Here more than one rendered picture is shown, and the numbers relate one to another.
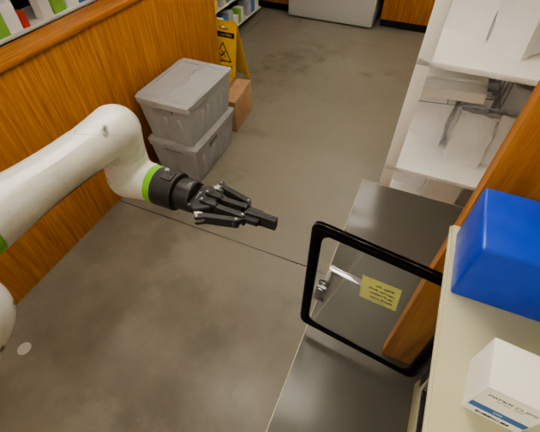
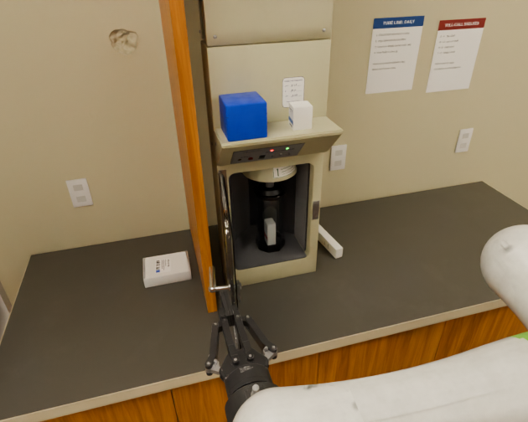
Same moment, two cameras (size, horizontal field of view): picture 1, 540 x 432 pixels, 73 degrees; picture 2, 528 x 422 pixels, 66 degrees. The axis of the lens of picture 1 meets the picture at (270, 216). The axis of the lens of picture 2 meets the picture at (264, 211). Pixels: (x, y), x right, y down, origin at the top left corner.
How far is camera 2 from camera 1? 0.97 m
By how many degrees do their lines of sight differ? 87
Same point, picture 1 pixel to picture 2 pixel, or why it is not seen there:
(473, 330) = (278, 131)
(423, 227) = (55, 335)
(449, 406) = (314, 130)
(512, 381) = (305, 105)
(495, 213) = (241, 102)
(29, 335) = not seen: outside the picture
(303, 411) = (297, 329)
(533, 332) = not seen: hidden behind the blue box
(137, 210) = not seen: outside the picture
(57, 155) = (400, 375)
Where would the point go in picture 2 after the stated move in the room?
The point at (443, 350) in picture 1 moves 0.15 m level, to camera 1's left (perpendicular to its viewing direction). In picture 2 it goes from (296, 134) to (340, 151)
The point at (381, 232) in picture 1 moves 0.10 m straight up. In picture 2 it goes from (80, 364) to (69, 339)
